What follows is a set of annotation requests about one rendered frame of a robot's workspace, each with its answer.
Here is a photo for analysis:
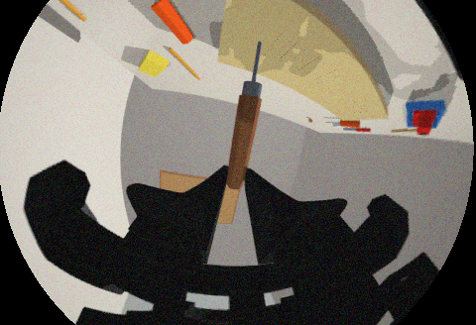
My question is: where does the blue shallow tray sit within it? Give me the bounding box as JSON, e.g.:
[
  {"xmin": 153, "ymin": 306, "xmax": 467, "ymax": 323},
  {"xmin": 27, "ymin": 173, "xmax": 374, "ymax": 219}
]
[{"xmin": 406, "ymin": 99, "xmax": 445, "ymax": 130}]

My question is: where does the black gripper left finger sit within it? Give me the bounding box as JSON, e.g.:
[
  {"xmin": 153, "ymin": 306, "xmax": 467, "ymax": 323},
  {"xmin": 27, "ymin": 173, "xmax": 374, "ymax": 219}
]
[{"xmin": 126, "ymin": 165, "xmax": 227, "ymax": 263}]

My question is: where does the orange-handled awl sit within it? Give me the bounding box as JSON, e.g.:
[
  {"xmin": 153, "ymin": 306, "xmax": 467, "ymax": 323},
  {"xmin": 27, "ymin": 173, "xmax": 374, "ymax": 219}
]
[
  {"xmin": 151, "ymin": 0, "xmax": 194, "ymax": 44},
  {"xmin": 325, "ymin": 120, "xmax": 361, "ymax": 128}
]

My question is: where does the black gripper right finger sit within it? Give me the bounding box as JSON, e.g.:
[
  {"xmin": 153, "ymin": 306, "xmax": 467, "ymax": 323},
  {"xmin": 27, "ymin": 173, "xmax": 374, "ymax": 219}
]
[{"xmin": 245, "ymin": 167, "xmax": 348, "ymax": 266}]

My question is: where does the brown-handled awl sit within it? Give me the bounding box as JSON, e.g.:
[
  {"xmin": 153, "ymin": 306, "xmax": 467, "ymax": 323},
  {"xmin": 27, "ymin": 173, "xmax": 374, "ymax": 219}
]
[{"xmin": 226, "ymin": 41, "xmax": 263, "ymax": 190}]

